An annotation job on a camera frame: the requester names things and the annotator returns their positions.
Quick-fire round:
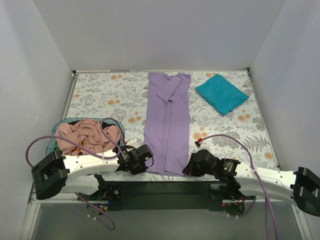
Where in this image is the purple t shirt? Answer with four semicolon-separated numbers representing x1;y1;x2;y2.
144;72;191;177

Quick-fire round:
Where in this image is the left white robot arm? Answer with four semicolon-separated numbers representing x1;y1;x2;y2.
31;144;154;200

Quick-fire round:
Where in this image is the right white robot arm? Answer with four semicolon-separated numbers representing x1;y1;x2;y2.
182;149;320;217

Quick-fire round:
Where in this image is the pink t shirt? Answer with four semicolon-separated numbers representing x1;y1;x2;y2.
55;119;121;154

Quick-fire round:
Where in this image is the teal plastic basket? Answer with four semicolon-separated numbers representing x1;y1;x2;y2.
45;117;125;155

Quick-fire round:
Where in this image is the folded teal t shirt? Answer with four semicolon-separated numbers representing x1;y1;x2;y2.
195;74;249;116

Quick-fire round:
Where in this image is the green garment in basket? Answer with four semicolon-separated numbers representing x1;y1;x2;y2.
54;146;62;152

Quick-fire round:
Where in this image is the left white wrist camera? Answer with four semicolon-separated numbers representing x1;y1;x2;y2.
125;137;140;150

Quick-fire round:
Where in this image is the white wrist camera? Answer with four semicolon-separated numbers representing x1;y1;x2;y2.
194;138;210;151
125;137;140;150

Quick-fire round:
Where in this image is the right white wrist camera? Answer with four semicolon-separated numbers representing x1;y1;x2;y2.
194;138;210;151

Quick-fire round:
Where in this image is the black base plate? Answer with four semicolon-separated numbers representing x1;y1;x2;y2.
96;181;223;211

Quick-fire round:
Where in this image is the aluminium frame rail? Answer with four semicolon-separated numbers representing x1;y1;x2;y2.
22;181;313;240

